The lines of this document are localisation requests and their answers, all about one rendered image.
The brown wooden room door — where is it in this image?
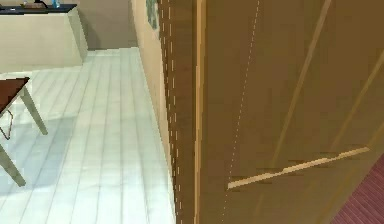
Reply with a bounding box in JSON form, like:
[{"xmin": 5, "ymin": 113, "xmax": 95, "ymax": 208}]
[{"xmin": 157, "ymin": 0, "xmax": 384, "ymax": 224}]

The cream counter with black top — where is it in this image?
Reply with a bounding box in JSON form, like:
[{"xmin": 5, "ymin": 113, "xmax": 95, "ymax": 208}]
[{"xmin": 0, "ymin": 3, "xmax": 89, "ymax": 74}]

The brown table with grey legs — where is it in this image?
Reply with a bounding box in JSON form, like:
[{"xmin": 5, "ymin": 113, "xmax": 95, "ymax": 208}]
[{"xmin": 0, "ymin": 76, "xmax": 49, "ymax": 188}]

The brown object on counter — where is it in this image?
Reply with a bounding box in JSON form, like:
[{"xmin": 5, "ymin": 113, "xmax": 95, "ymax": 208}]
[{"xmin": 20, "ymin": 0, "xmax": 48, "ymax": 10}]

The framed green wall picture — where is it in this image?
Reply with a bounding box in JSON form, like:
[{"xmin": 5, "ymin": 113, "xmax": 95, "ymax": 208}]
[{"xmin": 145, "ymin": 0, "xmax": 159, "ymax": 32}]

